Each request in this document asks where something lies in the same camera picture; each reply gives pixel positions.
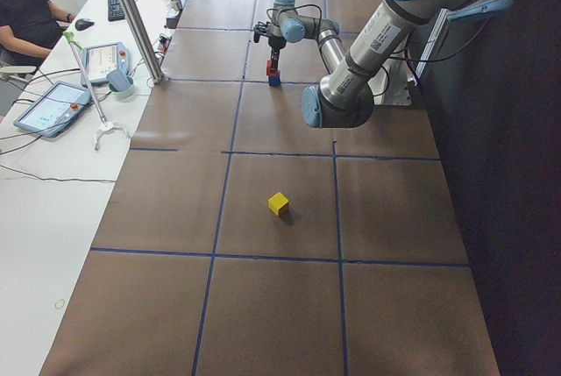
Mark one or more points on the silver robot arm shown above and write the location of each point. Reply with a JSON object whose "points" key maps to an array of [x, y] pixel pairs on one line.
{"points": [[343, 99]]}

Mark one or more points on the near teach pendant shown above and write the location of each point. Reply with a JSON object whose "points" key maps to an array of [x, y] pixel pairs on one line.
{"points": [[55, 110]]}

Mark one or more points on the metal cylinder weight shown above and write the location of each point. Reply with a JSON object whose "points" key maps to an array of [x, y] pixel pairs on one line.
{"points": [[176, 5]]}

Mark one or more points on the red block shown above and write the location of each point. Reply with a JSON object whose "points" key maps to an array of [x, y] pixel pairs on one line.
{"points": [[272, 68]]}

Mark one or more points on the far teach pendant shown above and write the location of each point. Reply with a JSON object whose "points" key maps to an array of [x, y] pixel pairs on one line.
{"points": [[101, 60]]}

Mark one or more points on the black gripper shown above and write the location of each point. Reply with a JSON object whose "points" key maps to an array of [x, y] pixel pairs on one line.
{"points": [[275, 44]]}

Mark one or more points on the teach pendant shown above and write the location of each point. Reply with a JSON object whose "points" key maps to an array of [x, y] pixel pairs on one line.
{"points": [[55, 110], [101, 60]]}

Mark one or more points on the black computer mouse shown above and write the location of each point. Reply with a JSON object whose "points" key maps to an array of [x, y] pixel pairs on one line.
{"points": [[83, 24]]}

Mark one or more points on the seated person black shirt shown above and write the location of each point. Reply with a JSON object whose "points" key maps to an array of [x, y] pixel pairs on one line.
{"points": [[31, 28]]}

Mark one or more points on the aluminium frame post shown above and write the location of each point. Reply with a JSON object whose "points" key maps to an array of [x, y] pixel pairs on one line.
{"points": [[140, 35]]}

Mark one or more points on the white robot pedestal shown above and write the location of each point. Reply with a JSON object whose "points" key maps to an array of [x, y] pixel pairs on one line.
{"points": [[390, 85]]}

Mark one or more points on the yellow block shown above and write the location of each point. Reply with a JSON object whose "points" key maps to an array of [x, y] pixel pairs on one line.
{"points": [[278, 204]]}

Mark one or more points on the black keyboard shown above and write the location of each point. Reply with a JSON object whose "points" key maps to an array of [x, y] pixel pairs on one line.
{"points": [[115, 11]]}

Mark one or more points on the grabber reacher stick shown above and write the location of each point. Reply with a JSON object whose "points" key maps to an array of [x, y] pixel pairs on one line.
{"points": [[106, 126]]}

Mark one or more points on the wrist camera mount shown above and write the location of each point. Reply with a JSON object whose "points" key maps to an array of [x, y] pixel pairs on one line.
{"points": [[261, 29]]}

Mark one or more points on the blue block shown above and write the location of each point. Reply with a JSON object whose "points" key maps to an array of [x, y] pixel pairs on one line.
{"points": [[274, 80]]}

